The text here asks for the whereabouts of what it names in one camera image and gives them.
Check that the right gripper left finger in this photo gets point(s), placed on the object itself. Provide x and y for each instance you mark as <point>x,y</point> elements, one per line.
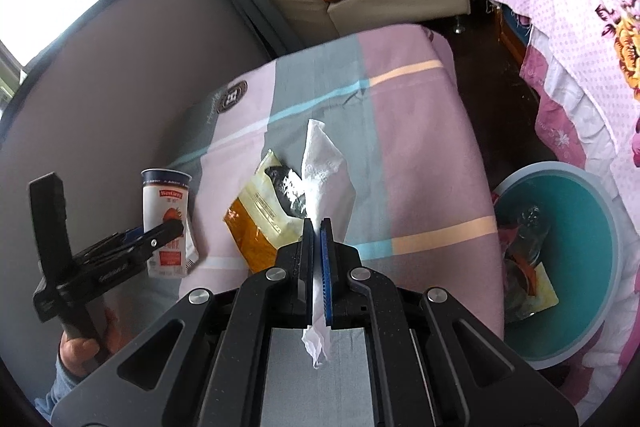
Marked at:
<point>204,362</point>

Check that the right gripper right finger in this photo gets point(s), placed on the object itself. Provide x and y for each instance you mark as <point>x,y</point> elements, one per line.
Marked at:
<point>432,362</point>

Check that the white paper tissue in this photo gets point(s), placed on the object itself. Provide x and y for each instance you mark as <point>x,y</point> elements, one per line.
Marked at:
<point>329,194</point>

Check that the yellow trash in bin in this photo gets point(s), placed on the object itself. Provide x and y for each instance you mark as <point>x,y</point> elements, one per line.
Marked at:
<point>527,292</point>

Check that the teal trash bin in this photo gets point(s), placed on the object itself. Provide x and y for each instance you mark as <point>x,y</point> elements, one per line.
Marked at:
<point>582,256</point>

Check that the person's left hand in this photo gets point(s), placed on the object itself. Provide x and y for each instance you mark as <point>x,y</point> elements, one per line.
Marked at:
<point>76,354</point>

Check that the white yogurt cup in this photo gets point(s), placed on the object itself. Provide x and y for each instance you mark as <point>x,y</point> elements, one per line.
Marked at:
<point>165,200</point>

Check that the striped pink grey tablecloth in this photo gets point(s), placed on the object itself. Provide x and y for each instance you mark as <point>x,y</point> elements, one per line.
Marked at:
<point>388,100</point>

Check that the crushed clear plastic bottle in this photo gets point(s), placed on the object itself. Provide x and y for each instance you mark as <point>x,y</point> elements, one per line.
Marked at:
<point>531,227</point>

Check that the yellow orange snack bag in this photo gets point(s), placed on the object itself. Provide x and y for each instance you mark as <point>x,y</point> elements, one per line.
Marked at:
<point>268,213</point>

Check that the floral pink bed quilt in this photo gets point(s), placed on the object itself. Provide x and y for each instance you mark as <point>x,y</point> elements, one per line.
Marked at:
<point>582,58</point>

